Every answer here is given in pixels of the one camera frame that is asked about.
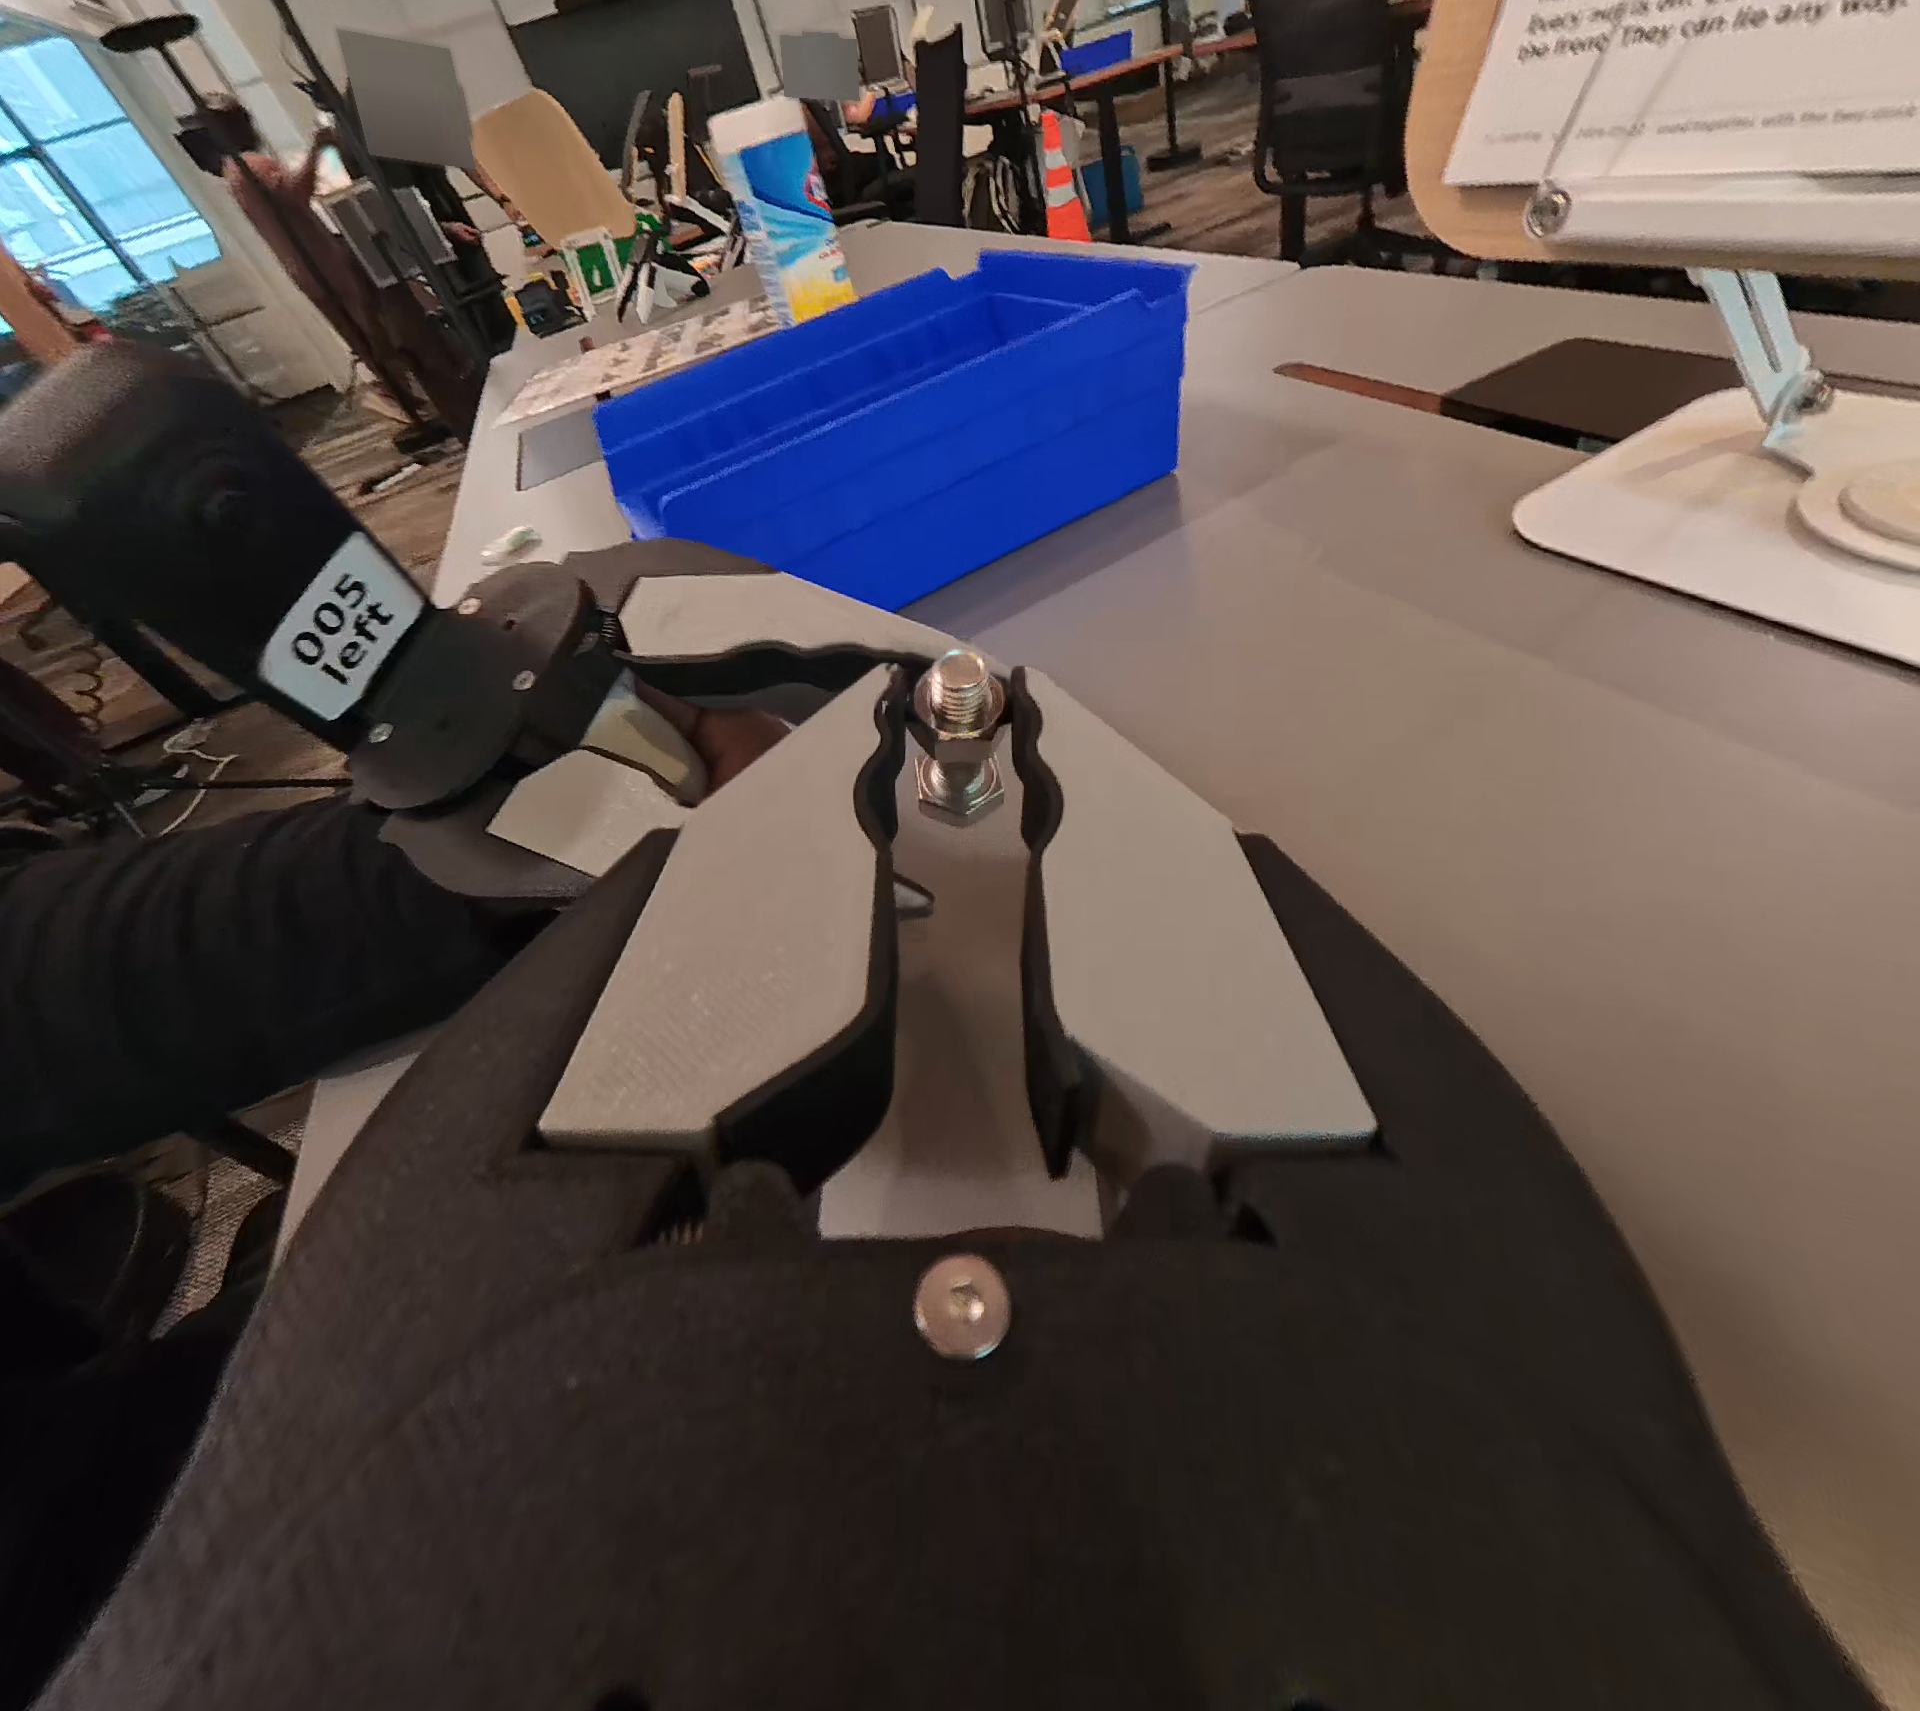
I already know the tan wooden board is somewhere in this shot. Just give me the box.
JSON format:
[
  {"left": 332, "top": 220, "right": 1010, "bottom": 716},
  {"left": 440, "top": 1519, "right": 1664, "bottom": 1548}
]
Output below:
[{"left": 470, "top": 89, "right": 639, "bottom": 241}]

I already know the grey desk flap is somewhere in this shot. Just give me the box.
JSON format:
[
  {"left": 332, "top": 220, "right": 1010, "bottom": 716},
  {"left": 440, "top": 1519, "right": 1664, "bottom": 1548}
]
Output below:
[{"left": 513, "top": 411, "right": 604, "bottom": 491}]

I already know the blue plastic bin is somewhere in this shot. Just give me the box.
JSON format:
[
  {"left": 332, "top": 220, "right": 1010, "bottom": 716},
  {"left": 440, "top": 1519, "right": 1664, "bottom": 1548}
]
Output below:
[{"left": 592, "top": 247, "right": 1196, "bottom": 613}]

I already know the black white hand tool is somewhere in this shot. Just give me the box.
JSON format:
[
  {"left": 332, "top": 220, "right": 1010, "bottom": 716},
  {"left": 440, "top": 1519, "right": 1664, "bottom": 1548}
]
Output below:
[{"left": 614, "top": 216, "right": 710, "bottom": 325}]

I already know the person's left hand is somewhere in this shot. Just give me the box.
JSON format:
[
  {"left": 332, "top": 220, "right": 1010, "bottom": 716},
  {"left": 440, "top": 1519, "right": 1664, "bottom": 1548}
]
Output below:
[{"left": 661, "top": 693, "right": 792, "bottom": 801}]

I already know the orange traffic cone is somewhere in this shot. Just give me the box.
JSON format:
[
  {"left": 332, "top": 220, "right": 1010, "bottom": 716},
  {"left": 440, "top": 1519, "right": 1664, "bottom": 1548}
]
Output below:
[{"left": 1041, "top": 109, "right": 1098, "bottom": 241}]

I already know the disinfectant wipes canister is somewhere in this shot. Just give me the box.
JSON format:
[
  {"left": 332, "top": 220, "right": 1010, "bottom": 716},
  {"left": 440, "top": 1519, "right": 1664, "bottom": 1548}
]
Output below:
[{"left": 707, "top": 97, "right": 861, "bottom": 327}]

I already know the black floor lamp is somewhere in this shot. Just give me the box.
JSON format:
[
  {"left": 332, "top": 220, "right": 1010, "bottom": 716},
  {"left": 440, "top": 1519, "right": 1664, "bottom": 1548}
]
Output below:
[{"left": 101, "top": 14, "right": 228, "bottom": 184}]

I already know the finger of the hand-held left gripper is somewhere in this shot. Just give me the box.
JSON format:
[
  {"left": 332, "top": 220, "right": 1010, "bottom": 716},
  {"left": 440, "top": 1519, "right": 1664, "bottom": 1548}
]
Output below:
[
  {"left": 617, "top": 576, "right": 943, "bottom": 704},
  {"left": 486, "top": 757, "right": 700, "bottom": 873}
]

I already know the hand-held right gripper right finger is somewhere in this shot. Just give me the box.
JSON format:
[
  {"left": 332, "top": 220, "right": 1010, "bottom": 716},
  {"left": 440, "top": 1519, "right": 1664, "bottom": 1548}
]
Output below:
[{"left": 1005, "top": 665, "right": 1378, "bottom": 1181}]

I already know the dark brown desk flap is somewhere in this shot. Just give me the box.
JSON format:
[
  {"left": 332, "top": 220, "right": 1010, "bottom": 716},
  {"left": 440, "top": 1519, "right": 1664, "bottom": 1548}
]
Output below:
[{"left": 1439, "top": 340, "right": 1741, "bottom": 454}]

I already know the black high-back chair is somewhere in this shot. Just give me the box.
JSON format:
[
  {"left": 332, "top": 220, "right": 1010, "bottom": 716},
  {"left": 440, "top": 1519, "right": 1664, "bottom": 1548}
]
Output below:
[{"left": 911, "top": 32, "right": 968, "bottom": 227}]

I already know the person's left forearm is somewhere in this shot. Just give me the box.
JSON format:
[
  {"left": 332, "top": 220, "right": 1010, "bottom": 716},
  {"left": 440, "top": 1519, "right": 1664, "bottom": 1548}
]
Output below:
[{"left": 0, "top": 793, "right": 520, "bottom": 1202}]

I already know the printed desk sheet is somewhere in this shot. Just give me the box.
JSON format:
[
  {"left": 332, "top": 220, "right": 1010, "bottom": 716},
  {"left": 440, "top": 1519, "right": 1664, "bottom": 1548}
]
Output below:
[{"left": 490, "top": 291, "right": 781, "bottom": 426}]

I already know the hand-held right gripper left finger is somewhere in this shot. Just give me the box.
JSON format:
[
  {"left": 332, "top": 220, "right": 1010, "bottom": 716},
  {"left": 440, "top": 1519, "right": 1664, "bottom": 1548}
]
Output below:
[{"left": 535, "top": 665, "right": 917, "bottom": 1200}]

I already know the large black wall screen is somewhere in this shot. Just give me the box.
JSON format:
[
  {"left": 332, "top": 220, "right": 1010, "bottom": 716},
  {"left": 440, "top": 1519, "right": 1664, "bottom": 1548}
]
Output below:
[{"left": 506, "top": 0, "right": 764, "bottom": 126}]

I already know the black office chair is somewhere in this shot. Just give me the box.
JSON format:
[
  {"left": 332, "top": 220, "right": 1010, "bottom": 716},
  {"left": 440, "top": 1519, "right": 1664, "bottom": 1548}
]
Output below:
[{"left": 1232, "top": 0, "right": 1434, "bottom": 265}]

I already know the silver hex bolt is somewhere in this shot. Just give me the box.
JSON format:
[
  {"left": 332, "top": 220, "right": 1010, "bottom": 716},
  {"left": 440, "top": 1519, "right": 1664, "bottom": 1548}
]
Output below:
[{"left": 907, "top": 650, "right": 1002, "bottom": 832}]

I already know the person's dark clothing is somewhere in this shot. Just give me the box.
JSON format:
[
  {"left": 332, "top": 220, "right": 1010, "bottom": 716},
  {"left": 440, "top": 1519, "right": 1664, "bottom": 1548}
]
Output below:
[{"left": 0, "top": 1172, "right": 286, "bottom": 1711}]

